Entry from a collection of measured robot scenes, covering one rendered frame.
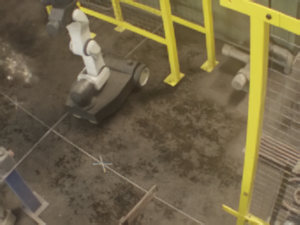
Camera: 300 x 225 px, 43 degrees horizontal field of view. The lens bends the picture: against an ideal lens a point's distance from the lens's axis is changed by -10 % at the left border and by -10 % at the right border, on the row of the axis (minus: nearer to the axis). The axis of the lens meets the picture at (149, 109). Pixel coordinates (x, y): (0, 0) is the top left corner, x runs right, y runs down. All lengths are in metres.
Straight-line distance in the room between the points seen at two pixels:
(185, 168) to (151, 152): 0.31
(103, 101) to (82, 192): 0.78
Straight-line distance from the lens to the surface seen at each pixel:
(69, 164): 3.23
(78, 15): 2.86
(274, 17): 1.19
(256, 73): 1.39
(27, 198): 2.94
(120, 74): 3.47
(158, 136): 3.20
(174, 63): 3.28
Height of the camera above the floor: 2.54
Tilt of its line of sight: 49 degrees down
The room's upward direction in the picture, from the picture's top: 13 degrees counter-clockwise
